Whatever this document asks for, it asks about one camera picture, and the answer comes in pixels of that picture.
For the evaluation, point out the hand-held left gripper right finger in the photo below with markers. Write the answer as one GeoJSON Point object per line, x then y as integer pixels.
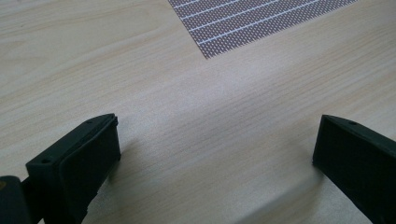
{"type": "Point", "coordinates": [358, 161]}

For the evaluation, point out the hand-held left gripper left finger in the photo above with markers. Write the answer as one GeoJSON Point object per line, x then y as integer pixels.
{"type": "Point", "coordinates": [74, 165]}

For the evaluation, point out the brown woven striped placemat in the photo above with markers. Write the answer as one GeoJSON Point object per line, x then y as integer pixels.
{"type": "Point", "coordinates": [243, 21]}

